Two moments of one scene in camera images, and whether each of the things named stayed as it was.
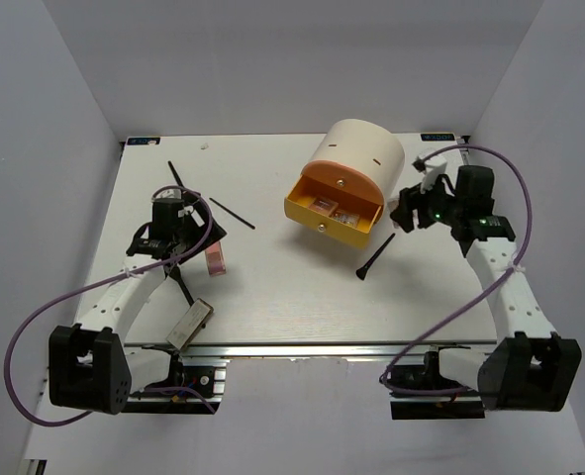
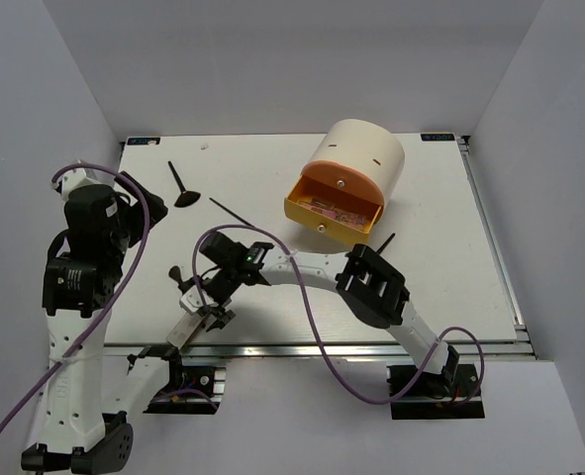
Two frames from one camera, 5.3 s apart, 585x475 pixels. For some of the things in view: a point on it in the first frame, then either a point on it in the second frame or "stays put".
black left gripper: [216, 232] to [156, 209]
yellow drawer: [327, 227] stays put
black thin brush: [175, 273] stays put
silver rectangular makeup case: [192, 321] stays put
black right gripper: [403, 214] to [223, 318]
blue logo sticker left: [143, 141] stays put
